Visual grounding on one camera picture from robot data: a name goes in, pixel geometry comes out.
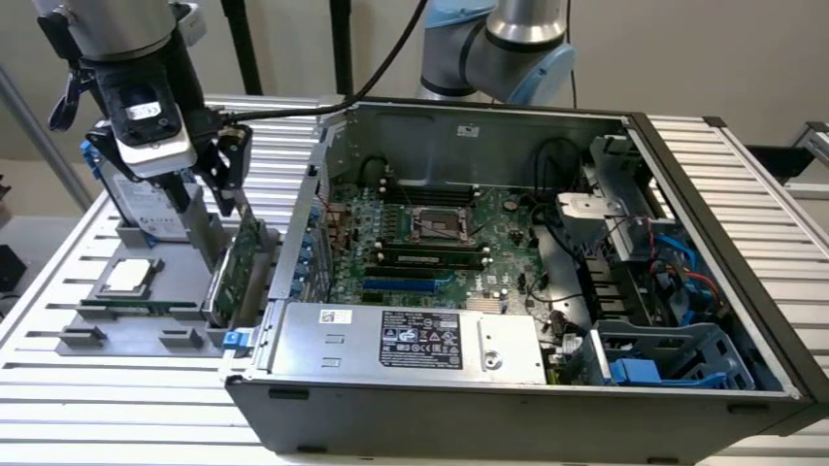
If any green motherboard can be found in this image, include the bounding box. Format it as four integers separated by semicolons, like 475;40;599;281
315;185;586;337

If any black expansion slot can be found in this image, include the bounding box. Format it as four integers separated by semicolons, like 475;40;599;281
364;265;455;281

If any hard disk with blue rails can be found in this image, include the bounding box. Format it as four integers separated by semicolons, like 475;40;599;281
81;134;199;245

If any black looped cable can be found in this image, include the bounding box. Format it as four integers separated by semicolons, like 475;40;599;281
358;154;391;186
532;136;588;194

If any grey parts rack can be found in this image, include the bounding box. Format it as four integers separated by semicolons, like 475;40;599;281
56;185;283;359

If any thick black gripper cable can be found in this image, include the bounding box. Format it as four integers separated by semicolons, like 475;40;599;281
217;0;430;123

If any installed RAM stick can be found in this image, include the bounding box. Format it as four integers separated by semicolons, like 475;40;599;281
386;253;486;268

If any green RAM stick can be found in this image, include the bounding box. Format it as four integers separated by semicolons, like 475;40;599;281
79;299;196;313

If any silver power supply unit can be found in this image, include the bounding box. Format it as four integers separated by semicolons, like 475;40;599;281
264;301;551;386

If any aluminium frame rail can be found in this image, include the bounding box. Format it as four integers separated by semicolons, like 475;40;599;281
781;120;829;201

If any blue-grey plastic disk bay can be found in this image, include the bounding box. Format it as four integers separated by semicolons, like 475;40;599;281
578;318;759;391

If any black tripod pole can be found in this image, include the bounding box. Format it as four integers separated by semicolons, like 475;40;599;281
219;0;264;96
325;0;358;96

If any black RAM slot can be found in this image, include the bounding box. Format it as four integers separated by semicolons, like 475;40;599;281
382;185;476;205
375;243;488;256

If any blue strap loop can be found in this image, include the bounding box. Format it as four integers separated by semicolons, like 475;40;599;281
46;61;89;133

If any blue expansion slot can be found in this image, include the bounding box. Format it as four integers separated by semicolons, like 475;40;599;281
360;277;438;293

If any thin black hanging cable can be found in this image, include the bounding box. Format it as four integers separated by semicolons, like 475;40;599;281
567;0;583;106

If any silver chipset heat sink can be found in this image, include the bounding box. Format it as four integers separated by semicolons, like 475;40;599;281
460;296;507;315

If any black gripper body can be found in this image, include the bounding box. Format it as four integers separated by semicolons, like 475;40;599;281
80;37;220;157

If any black open PC case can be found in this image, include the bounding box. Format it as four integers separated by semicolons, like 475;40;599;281
223;95;819;450

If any green graphics card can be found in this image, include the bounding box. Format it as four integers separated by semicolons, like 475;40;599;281
207;190;269;328

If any CPU socket with metal frame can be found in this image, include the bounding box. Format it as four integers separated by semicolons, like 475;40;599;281
403;205;486;245

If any small black box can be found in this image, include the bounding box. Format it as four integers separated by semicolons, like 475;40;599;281
0;244;28;293

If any silver metal drive cage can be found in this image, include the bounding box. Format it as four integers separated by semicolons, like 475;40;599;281
554;134;678;264

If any white wrist camera with mount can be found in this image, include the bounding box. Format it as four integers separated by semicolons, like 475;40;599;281
103;80;197;180

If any slanted aluminium post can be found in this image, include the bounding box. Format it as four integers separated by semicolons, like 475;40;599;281
0;64;93;211

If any red wire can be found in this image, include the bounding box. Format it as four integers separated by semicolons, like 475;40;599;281
683;270;721;313

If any black flat bracket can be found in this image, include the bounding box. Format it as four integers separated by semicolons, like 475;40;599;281
742;144;814;184

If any silver CPU chip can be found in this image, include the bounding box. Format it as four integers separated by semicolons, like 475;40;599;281
105;258;164;293

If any blue wire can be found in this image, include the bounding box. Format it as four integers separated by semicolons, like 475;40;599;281
651;231;721;332

